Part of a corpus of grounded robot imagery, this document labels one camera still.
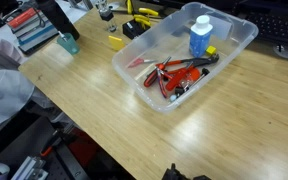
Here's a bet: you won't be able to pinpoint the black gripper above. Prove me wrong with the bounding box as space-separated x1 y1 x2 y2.
96 0 118 33

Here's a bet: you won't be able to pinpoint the clear plastic storage container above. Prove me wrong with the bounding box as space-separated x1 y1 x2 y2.
111 1 259 114

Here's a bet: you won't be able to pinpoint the yellow flat card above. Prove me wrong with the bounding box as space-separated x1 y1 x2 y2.
108 35 126 52

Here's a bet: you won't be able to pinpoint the black rectangular box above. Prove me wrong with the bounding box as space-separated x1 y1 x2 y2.
122 19 149 40

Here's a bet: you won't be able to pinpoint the white paper sheet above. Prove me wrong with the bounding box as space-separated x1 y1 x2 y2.
55 0 96 25

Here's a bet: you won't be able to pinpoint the teal plastic cup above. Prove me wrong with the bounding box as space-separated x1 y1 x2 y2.
56 32 81 56

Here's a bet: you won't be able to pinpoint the stack of books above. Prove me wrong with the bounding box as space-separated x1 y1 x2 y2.
5 6 59 55

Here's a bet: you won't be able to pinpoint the white blue plastic bottle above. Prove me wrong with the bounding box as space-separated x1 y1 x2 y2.
188 14 214 58

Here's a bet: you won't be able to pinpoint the red flat case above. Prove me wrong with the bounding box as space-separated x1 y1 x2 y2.
7 7 39 30

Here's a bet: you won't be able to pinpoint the small black block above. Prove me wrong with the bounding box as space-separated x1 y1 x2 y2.
174 85 186 98

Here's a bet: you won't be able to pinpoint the long orange black pliers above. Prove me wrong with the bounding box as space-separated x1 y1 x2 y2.
155 53 220 70

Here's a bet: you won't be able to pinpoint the small yellow cube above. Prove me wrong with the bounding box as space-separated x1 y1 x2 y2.
205 45 218 57

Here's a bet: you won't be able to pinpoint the white plastic sheet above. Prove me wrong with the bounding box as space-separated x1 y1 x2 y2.
0 35 53 127

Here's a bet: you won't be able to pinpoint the red box under table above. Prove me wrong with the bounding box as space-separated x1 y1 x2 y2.
66 128 102 168

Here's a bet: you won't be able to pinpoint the black device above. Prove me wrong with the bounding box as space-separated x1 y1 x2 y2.
161 162 212 180

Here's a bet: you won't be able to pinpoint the aluminium extrusion profile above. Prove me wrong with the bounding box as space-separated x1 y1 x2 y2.
10 155 50 180

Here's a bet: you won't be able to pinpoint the black computer keyboard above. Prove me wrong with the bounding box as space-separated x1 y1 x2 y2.
243 5 288 48

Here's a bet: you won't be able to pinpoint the grey monitor stand base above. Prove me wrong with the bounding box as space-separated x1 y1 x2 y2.
272 43 288 61

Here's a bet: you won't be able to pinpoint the yellow-handled pliers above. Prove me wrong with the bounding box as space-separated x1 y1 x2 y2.
125 0 134 15

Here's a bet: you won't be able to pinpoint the yellow-handled scissors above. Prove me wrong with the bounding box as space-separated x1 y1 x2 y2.
132 7 160 30

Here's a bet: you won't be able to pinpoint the small red-handled cutter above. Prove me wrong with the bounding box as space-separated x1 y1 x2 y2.
127 57 158 69

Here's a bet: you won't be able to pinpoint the red-handled pliers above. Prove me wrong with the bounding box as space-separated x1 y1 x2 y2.
143 55 173 89

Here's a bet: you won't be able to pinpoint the red wire cutter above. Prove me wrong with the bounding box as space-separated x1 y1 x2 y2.
156 67 174 100

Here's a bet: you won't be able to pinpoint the red-orange screwdriver handle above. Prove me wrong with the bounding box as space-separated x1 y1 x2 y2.
165 64 202 93

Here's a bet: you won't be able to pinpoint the orange-handled clamp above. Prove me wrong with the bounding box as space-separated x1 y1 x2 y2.
38 128 66 158

